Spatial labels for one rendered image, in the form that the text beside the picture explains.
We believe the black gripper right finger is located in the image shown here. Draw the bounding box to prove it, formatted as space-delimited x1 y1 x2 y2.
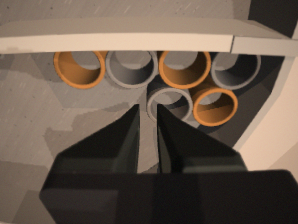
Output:
157 104 248 173

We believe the grey metal bushing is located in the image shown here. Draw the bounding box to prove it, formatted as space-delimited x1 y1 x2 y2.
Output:
146 74 193 123
208 52 261 90
105 50 158 89

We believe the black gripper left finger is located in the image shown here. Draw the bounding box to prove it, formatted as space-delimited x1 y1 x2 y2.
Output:
48 104 140 174

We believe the bronze bushing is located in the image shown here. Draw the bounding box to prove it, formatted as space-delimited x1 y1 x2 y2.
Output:
188 73 238 126
53 50 108 89
157 50 211 89

